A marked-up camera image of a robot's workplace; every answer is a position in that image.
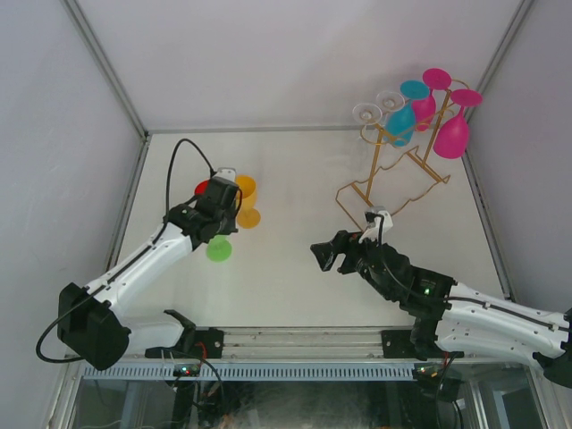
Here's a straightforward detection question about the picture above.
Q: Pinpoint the magenta wine glass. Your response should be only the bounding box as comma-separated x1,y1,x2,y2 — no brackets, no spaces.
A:
412,68,452,132
433,88,483,159

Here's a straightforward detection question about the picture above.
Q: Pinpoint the magenta wine glass front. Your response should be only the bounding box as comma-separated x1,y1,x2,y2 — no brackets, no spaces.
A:
433,88,483,159

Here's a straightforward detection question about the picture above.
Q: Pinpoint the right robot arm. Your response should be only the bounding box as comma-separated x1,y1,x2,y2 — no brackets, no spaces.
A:
310,231,571,388

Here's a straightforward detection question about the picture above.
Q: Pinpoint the slotted grey cable duct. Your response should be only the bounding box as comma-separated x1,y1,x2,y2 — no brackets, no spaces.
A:
81,362,415,382

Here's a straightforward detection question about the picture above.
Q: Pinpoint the blue wine glass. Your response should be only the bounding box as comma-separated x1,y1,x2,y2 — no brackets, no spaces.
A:
385,80,430,147

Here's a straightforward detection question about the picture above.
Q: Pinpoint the magenta wine glass rear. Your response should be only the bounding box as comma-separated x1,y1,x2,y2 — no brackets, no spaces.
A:
412,68,452,132

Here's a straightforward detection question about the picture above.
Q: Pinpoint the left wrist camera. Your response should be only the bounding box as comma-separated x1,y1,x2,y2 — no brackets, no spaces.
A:
215,167,237,181

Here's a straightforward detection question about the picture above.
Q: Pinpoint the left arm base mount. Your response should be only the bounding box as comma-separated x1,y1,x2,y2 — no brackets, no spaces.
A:
145,328,224,359

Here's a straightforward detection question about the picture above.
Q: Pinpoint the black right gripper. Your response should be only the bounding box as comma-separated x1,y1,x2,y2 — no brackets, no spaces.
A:
312,228,395,301

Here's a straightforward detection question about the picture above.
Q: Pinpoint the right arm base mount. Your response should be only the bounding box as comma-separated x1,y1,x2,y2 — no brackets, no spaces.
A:
381,328,466,361

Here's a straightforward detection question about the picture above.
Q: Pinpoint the aluminium frame rail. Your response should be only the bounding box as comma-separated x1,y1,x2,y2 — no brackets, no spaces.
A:
64,324,551,364

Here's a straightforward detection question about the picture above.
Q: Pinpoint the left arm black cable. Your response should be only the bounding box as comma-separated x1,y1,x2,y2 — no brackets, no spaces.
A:
36,138,218,363

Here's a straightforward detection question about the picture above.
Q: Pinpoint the clear wine glass front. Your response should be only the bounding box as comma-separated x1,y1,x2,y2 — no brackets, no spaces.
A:
349,103,383,164

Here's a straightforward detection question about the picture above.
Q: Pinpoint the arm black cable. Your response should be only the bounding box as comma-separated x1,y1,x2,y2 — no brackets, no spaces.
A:
368,214,448,307
36,138,218,363

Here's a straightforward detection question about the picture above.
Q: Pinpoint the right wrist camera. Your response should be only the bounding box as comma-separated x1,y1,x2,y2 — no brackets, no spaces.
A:
358,206,393,246

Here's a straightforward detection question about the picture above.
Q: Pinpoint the yellow wine glass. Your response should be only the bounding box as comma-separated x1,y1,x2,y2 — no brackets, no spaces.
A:
236,174,261,229

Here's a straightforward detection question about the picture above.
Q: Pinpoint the gold wire glass rack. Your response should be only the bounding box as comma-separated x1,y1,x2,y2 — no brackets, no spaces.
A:
334,78,470,229

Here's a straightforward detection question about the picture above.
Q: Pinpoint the green wine glass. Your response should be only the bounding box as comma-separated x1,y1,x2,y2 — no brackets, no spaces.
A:
206,235,232,263

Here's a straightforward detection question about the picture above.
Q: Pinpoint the clear wine glass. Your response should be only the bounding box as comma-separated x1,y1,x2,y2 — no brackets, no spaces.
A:
349,103,383,164
375,90,406,113

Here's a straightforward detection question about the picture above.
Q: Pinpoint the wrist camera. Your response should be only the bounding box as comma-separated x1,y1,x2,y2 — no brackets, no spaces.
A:
215,167,237,181
358,206,393,246

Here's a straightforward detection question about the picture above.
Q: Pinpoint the red wine glass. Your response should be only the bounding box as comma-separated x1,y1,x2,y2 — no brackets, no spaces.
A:
194,180,209,196

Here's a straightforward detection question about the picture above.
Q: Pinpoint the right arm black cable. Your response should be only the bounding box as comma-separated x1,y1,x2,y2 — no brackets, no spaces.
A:
368,214,448,307

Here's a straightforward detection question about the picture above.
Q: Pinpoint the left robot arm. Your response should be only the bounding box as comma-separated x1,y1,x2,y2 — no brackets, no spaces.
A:
57,168,240,371

